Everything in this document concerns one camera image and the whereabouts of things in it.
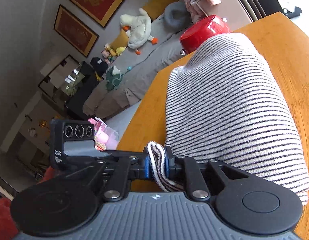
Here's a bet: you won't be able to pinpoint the striped grey knit garment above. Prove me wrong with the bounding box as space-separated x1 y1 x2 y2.
146 33 309 205

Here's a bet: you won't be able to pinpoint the pink toy box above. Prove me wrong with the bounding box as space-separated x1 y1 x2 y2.
88 117 119 151

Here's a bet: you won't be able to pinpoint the green plush toy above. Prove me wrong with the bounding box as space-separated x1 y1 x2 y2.
106 66 124 92

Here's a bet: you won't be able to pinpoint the grey sofa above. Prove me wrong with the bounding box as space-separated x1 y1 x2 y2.
82 0 255 120

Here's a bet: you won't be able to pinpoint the small yellow plush toys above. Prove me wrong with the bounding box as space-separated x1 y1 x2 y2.
101 43 126 65

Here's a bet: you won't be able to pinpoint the white goose plush toy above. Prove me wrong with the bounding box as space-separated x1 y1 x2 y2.
120 8 158 55

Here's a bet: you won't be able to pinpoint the grey round cushion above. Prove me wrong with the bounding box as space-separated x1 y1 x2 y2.
164 1 191 31

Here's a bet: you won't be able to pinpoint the yellow sofa cushion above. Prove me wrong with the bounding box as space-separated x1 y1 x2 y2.
110 0 181 50

